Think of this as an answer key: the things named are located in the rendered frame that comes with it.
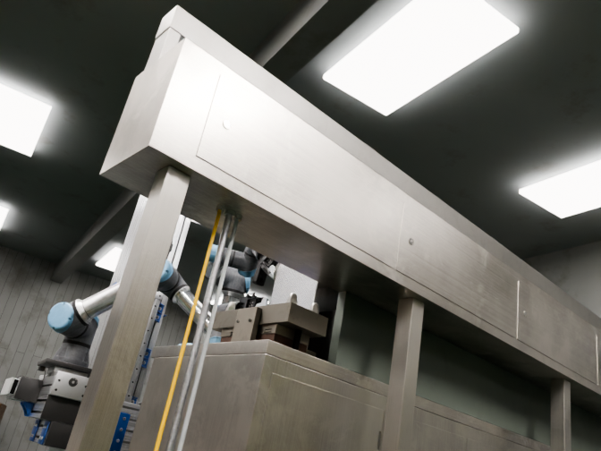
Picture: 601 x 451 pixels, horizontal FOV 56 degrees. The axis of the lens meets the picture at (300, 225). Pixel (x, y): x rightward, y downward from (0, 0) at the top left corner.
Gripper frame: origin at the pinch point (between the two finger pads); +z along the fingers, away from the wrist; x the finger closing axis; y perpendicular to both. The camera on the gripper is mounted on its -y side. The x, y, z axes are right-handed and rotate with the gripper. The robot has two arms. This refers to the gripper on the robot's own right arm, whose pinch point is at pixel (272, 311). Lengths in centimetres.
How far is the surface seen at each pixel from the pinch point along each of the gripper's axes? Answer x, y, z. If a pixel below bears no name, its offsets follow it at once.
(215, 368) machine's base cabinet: -26.0, -27.0, 12.1
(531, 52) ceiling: 145, 218, 22
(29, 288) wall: 146, 161, -890
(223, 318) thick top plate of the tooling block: -20.0, -8.6, 0.0
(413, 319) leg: 14, -2, 52
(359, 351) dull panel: 11.7, -12.1, 34.4
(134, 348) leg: -72, -35, 53
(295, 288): -0.2, 7.7, 10.8
